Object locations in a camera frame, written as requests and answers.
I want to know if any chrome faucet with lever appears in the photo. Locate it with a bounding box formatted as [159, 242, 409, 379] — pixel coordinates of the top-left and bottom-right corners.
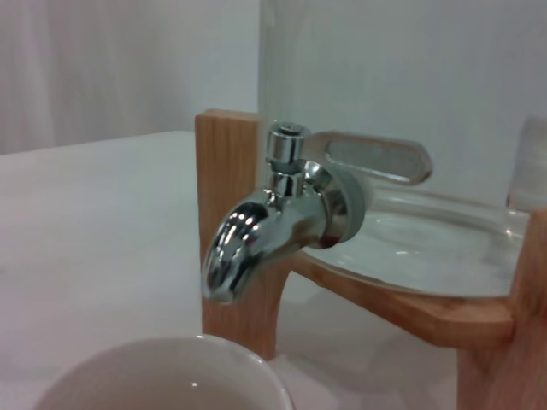
[201, 120, 434, 306]

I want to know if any red cup white inside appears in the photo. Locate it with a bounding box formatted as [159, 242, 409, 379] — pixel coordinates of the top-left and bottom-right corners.
[31, 333, 297, 410]

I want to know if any wooden dispenser stand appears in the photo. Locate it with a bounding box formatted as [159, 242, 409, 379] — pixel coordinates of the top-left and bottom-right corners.
[194, 109, 547, 410]

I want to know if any glass water dispenser jar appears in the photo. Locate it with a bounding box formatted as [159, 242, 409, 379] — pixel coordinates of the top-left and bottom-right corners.
[257, 0, 547, 299]

